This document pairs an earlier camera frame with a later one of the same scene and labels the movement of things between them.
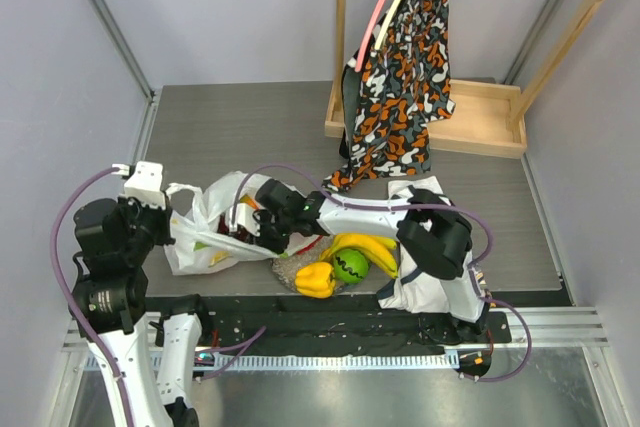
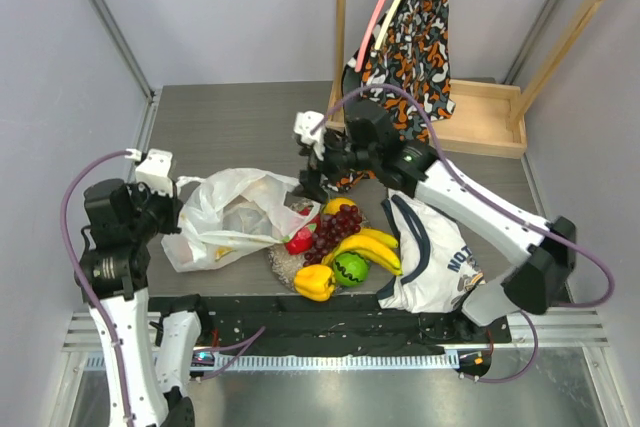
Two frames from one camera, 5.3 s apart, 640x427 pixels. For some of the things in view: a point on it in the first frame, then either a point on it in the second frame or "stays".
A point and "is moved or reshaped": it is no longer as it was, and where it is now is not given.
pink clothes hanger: (380, 4) stays
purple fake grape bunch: (241, 232) → (334, 227)
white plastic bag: (199, 239) is moved or reshaped
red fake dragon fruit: (299, 244) stays
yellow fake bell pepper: (315, 280) stays
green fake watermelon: (350, 265) stays
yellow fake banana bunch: (382, 249) stays
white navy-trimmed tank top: (417, 291) stays
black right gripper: (265, 229) → (320, 167)
